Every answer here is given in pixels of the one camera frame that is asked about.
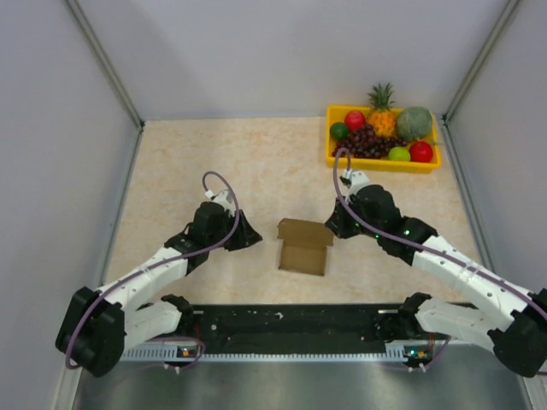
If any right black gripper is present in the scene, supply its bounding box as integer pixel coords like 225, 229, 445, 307
325, 193, 383, 239

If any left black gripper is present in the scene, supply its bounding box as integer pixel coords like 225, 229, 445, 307
207, 209, 262, 251

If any brown cardboard box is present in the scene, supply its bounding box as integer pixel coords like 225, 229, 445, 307
277, 218, 334, 276

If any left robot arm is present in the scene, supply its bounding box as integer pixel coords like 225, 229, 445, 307
55, 202, 262, 377

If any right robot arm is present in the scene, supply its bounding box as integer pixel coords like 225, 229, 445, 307
326, 178, 546, 378

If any purple grape bunch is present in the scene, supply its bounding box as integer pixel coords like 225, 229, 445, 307
332, 125, 408, 160

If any light green lime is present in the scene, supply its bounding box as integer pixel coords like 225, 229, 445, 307
387, 146, 411, 161

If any dark green lime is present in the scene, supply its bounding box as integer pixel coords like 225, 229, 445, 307
329, 121, 350, 141

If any yellow plastic tray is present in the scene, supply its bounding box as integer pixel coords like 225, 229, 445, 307
324, 105, 442, 173

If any red apple back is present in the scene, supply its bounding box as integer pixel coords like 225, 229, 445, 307
344, 110, 367, 132

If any red apple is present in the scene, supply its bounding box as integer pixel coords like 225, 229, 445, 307
409, 141, 433, 163
344, 110, 367, 132

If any red apple front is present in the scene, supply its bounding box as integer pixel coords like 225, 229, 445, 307
409, 141, 433, 163

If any pineapple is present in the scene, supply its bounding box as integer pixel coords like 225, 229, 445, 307
368, 83, 397, 138

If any green melon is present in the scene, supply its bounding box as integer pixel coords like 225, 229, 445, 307
396, 106, 432, 141

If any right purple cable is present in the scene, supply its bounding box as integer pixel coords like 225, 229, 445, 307
332, 148, 547, 372

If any purple cable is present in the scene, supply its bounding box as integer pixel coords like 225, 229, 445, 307
63, 171, 241, 372
332, 148, 547, 372

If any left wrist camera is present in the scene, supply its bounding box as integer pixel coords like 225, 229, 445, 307
205, 190, 236, 215

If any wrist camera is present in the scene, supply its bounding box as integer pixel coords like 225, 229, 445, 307
339, 169, 370, 195
205, 190, 236, 215

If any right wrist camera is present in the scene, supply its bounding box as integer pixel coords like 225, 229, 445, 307
339, 169, 370, 195

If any aluminium frame rail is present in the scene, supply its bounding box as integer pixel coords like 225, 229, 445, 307
68, 309, 536, 343

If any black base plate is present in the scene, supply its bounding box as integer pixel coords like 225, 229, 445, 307
174, 304, 428, 355

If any white cable duct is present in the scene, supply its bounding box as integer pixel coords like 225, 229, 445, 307
121, 343, 409, 363

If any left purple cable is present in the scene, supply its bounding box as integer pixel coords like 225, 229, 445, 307
63, 171, 241, 372

